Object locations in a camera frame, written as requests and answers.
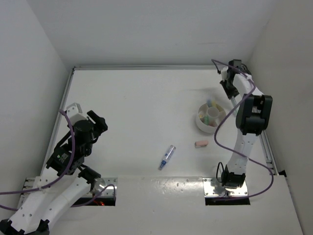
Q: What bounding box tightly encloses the aluminium frame rail back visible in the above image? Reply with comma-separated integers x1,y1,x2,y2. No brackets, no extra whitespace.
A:
73,65,216,71

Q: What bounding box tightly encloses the white round divided container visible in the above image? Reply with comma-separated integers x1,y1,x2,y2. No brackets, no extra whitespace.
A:
195,104,226,134

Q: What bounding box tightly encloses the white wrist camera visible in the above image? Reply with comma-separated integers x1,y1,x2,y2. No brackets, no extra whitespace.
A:
66,103,88,125
217,67,228,81

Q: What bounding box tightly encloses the pink eraser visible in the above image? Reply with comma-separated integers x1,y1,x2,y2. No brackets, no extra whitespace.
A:
195,141,208,148

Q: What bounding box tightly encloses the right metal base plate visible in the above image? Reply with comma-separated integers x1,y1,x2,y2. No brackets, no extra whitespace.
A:
202,178,248,198

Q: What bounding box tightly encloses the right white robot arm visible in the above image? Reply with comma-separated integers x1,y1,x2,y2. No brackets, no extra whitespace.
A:
219,59,273,188

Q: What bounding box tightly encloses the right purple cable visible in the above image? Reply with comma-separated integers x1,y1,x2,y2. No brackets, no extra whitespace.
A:
211,59,274,199

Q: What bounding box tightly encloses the aluminium frame rail right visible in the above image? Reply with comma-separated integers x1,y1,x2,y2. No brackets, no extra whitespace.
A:
241,68,279,176

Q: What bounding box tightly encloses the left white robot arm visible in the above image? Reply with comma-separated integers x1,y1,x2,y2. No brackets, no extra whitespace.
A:
0,107,108,235

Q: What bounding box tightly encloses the aluminium frame rail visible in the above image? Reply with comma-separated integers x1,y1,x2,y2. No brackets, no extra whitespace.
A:
73,65,216,71
241,68,279,176
41,67,76,174

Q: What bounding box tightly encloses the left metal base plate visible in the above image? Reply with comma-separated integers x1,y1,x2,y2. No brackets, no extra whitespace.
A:
92,178,118,198

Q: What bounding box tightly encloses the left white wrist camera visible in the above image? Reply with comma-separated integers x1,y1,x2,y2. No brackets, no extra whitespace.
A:
66,103,88,125

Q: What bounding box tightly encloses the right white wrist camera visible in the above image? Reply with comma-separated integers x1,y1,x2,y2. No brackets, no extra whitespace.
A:
217,67,228,81

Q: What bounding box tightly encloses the metal base plate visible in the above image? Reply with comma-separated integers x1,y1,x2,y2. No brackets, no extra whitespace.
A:
202,178,248,198
92,178,118,198

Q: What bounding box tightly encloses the clear glue stick blue cap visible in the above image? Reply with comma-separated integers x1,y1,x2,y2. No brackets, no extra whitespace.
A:
158,145,176,170

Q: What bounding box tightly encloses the aluminium frame rail left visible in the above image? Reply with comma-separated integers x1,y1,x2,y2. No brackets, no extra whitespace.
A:
41,67,76,174

